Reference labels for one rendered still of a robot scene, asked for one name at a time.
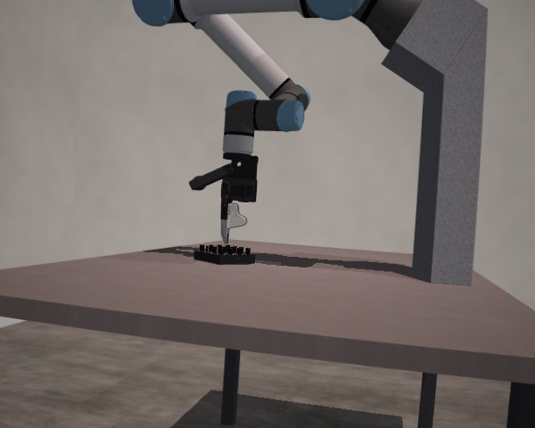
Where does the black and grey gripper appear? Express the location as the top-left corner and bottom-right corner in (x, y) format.
(221, 152), (259, 244)

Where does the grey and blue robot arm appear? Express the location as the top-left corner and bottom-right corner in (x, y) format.
(132, 0), (423, 154)

